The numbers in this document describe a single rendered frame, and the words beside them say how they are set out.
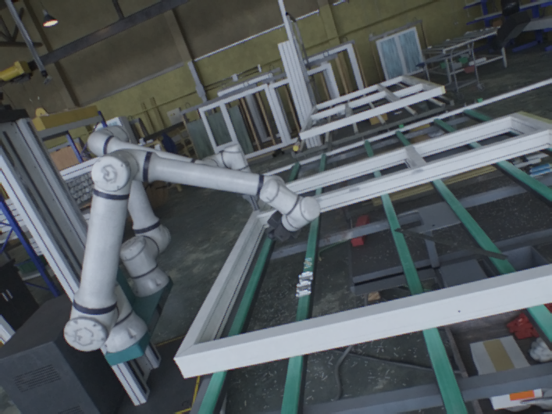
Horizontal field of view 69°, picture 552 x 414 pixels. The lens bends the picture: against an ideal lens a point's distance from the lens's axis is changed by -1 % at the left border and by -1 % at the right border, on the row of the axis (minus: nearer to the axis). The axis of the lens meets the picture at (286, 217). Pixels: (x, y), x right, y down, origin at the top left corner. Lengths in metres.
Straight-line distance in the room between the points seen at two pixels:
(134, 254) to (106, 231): 0.73
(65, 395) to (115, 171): 1.16
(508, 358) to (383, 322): 0.35
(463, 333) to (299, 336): 0.60
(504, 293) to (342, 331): 0.38
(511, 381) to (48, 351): 1.76
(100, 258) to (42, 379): 0.80
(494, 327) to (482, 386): 0.51
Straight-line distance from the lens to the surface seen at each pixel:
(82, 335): 1.68
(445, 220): 1.57
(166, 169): 1.57
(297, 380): 1.03
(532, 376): 0.98
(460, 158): 1.99
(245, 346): 1.10
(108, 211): 1.49
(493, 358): 1.21
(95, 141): 2.16
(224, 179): 1.56
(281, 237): 1.54
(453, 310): 1.03
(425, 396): 0.96
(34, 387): 2.23
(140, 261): 2.24
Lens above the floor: 1.51
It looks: 18 degrees down
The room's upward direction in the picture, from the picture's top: 20 degrees counter-clockwise
